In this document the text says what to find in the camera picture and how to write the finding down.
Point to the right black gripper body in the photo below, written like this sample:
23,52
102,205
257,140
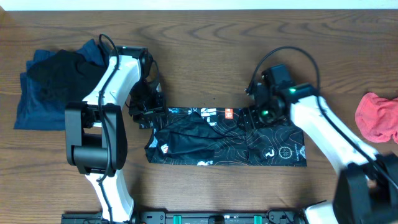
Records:
262,117

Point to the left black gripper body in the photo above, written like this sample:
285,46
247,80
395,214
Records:
144,103

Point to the black orange patterned jersey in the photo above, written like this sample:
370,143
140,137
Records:
217,137

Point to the red t-shirt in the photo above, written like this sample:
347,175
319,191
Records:
376,118

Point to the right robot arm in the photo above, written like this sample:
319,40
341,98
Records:
366,191

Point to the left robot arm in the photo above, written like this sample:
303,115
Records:
96,141

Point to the folded black garment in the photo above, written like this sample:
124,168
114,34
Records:
66,76

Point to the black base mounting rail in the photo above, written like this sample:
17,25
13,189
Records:
274,216

